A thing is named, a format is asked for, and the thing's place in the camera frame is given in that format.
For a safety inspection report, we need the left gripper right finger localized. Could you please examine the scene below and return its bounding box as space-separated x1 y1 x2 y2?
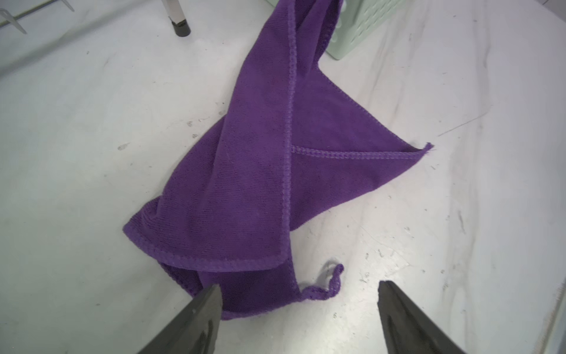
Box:
377 280 464 354

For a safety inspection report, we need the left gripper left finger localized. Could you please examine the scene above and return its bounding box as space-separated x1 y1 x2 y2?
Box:
140 284 223 354

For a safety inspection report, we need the purple square dishcloth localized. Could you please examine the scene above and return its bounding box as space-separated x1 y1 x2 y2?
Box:
123 1 425 319

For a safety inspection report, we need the steel two-tier dish rack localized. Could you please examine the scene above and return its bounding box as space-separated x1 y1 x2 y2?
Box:
1 0 191 38

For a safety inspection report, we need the green plastic basket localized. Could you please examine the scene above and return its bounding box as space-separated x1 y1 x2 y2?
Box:
264 0 405 61

